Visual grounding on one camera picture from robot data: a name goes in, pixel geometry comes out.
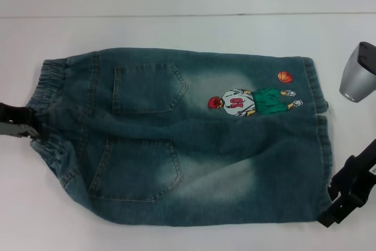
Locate blue denim shorts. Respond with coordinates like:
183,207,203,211
31,46,337,228

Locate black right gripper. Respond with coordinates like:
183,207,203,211
316,138,376,229

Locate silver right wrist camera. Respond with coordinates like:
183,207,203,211
338,41,376,103

